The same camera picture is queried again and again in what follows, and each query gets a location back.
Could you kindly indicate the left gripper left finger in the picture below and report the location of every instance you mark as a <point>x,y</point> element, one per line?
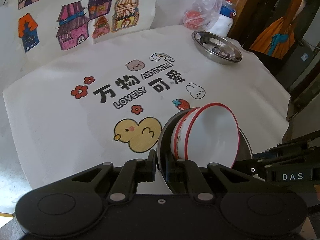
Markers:
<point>130,175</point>

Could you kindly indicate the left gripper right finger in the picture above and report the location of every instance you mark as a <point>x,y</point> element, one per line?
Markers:
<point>192,178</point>

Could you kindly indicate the deep stainless steel bowl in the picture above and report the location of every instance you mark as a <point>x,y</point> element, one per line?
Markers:
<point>166,160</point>

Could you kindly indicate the white bowl red rim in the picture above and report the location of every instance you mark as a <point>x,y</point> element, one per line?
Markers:
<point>212,136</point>
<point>179,136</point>

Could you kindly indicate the white printed table cloth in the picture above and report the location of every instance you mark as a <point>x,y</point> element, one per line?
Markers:
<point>104,102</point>

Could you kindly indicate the orange dress figure painting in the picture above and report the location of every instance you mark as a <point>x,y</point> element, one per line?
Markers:
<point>278,37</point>

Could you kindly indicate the shallow stainless steel plate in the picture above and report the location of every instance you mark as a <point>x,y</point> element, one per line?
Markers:
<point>216,48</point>

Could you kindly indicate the white blue water bottle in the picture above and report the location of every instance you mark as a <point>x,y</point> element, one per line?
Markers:
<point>225,20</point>

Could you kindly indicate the clear plastic bag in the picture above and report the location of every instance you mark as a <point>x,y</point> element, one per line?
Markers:
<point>202,14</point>

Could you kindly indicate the houses drawing paper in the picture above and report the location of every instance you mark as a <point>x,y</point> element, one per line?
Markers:
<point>44,30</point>

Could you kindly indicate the brown wooden door frame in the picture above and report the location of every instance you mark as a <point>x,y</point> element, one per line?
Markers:
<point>244,11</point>

